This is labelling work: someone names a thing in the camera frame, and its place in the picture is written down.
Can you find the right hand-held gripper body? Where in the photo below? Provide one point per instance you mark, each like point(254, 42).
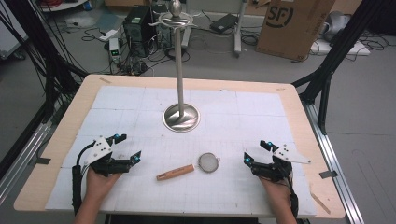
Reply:
point(274, 169)

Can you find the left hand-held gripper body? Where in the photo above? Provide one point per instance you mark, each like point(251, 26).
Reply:
point(101, 157)

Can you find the steel stand with round base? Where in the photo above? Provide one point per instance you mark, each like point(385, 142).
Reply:
point(180, 77)

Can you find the person's right hand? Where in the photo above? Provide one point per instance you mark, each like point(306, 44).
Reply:
point(280, 189)

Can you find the person's left hand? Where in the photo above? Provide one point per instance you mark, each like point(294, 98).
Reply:
point(98, 185)

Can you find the black tape piece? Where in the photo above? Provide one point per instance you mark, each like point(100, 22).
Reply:
point(328, 174)
point(43, 160)

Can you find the thin wooden strip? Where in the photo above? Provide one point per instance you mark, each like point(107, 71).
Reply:
point(320, 203)

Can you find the white device with green display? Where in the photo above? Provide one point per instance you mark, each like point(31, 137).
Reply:
point(114, 49)

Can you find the white power strip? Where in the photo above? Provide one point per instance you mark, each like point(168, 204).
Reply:
point(108, 35)

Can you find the white flat box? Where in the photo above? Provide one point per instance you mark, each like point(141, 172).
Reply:
point(323, 48)

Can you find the black computer tower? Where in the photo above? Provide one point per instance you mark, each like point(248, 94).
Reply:
point(137, 28)

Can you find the brown cardboard box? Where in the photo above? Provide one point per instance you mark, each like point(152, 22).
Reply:
point(292, 31)

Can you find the black laptop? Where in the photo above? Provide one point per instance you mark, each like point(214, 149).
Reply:
point(223, 23)

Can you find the round white table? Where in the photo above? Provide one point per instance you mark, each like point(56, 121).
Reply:
point(62, 6)

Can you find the aluminium rail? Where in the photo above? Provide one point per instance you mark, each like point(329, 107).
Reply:
point(21, 158)
point(333, 155)

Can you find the black metal frame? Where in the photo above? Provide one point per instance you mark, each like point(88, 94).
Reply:
point(342, 40)
point(46, 46)

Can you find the white desk frame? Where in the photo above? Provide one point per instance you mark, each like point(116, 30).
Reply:
point(239, 31)

